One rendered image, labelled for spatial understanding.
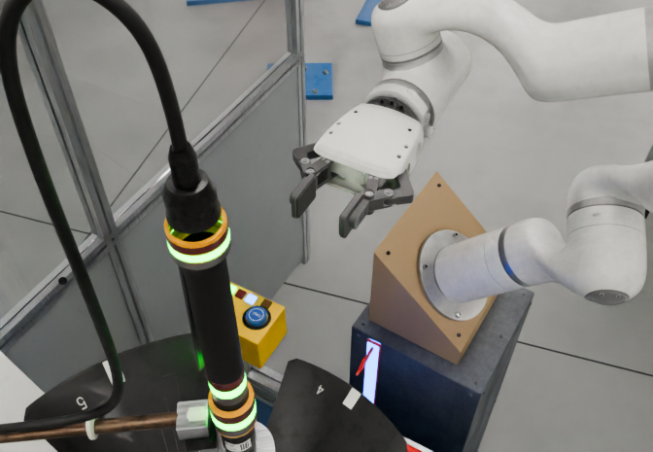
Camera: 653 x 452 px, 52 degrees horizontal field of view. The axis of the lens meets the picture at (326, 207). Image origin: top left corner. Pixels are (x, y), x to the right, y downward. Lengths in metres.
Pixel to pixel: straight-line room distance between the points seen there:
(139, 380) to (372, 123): 0.41
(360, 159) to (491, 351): 0.84
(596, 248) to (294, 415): 0.53
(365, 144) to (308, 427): 0.49
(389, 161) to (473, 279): 0.63
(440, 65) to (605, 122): 2.92
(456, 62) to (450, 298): 0.65
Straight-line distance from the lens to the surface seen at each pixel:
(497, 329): 1.52
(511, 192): 3.18
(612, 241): 1.13
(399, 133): 0.75
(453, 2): 0.78
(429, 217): 1.43
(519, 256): 1.23
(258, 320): 1.30
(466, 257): 1.32
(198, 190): 0.44
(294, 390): 1.08
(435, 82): 0.82
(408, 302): 1.37
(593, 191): 1.17
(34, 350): 1.62
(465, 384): 1.43
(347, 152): 0.73
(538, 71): 0.79
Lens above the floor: 2.15
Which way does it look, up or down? 46 degrees down
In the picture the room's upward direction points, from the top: straight up
